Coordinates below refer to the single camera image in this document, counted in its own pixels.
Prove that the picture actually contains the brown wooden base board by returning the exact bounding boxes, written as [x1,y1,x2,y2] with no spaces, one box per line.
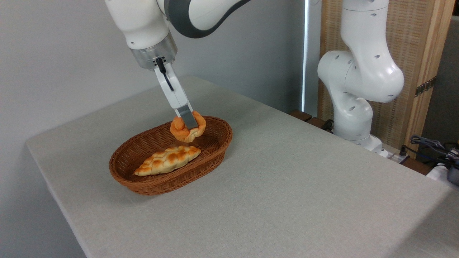
[289,109,434,176]

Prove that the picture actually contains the brown woven wicker basket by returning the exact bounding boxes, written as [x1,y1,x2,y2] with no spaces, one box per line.
[109,116,233,196]

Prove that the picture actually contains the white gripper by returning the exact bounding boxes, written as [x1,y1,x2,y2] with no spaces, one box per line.
[154,63,199,130]

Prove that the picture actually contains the metal screen hinge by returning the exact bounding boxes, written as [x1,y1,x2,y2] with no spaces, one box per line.
[415,76,437,97]

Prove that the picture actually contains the round orange bread roll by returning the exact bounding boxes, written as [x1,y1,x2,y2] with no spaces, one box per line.
[170,111,207,143]

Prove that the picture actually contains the grey tablecloth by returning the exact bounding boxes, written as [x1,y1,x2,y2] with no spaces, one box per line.
[25,75,459,258]

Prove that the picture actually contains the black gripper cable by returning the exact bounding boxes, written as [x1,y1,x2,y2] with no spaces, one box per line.
[156,57,175,92]

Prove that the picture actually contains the long braided bread loaf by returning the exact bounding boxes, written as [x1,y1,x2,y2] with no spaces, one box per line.
[134,145,202,177]

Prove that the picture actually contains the bundle of dark cables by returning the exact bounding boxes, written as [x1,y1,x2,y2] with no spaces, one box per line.
[400,134,459,169]

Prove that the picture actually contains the woven wooden folding screen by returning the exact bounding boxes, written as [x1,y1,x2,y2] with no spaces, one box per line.
[317,0,456,158]

